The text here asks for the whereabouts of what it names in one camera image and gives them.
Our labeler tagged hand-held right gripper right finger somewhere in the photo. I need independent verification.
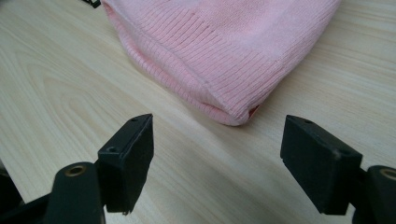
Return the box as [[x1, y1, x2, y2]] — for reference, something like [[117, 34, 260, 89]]
[[279, 114, 364, 217]]

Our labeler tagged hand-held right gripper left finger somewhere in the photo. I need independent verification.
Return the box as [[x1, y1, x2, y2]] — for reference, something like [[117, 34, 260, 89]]
[[97, 113, 155, 216]]

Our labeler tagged pink knitted sweater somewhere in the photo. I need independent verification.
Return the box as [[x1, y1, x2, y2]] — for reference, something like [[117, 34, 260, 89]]
[[101, 0, 343, 127]]

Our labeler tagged black object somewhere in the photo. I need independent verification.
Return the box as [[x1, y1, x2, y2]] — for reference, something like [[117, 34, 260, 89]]
[[82, 0, 102, 9]]

